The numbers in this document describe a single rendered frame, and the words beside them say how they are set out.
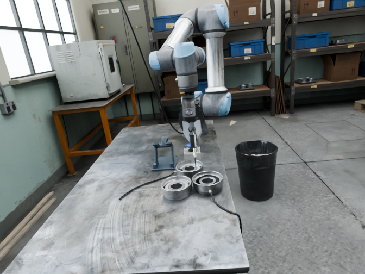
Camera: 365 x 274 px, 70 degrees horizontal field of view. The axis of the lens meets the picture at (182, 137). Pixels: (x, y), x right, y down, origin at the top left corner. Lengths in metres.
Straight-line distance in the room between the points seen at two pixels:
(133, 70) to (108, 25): 0.81
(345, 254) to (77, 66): 2.88
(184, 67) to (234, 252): 0.60
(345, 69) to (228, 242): 4.44
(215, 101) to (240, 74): 3.62
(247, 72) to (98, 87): 2.82
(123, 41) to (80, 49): 1.71
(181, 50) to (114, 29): 3.89
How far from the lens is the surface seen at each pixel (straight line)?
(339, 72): 4.93
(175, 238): 0.74
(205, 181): 0.94
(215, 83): 1.35
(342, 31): 5.47
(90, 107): 2.95
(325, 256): 1.91
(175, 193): 0.86
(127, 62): 4.75
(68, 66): 3.21
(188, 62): 0.94
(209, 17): 1.36
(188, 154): 1.11
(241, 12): 4.41
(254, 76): 5.00
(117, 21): 4.79
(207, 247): 0.71
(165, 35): 4.28
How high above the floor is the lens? 1.28
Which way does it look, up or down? 19 degrees down
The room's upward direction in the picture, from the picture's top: 7 degrees counter-clockwise
